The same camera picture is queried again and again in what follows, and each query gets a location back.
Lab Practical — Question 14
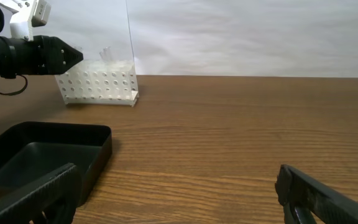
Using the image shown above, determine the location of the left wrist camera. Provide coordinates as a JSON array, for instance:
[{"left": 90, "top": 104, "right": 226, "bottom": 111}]
[{"left": 0, "top": 0, "right": 52, "bottom": 42}]

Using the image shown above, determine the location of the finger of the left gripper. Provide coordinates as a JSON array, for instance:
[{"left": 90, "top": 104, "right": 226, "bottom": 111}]
[{"left": 61, "top": 40, "right": 84, "bottom": 74}]

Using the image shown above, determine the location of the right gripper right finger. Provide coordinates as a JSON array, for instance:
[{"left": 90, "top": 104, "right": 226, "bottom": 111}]
[{"left": 274, "top": 164, "right": 358, "bottom": 224}]

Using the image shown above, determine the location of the black tray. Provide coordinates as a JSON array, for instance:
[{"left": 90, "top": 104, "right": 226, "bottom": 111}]
[{"left": 0, "top": 121, "right": 113, "bottom": 208}]

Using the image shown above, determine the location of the clear test tube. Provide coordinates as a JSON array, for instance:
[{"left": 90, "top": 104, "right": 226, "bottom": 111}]
[{"left": 99, "top": 46, "right": 114, "bottom": 62}]

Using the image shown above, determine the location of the white test tube rack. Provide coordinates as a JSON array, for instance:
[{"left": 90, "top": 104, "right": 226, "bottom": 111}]
[{"left": 54, "top": 58, "right": 140, "bottom": 108}]

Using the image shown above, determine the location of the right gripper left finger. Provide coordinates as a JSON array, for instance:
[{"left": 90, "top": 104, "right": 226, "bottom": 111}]
[{"left": 0, "top": 162, "right": 83, "bottom": 224}]

